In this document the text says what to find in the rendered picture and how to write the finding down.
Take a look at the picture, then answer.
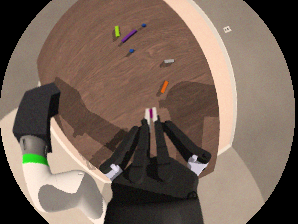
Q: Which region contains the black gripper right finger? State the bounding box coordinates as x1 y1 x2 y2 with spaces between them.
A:
152 107 212 183

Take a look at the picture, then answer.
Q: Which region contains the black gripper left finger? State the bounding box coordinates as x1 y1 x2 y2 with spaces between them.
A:
99 109 151 184

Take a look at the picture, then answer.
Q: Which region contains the purple rod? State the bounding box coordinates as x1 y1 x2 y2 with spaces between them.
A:
121 29 137 43

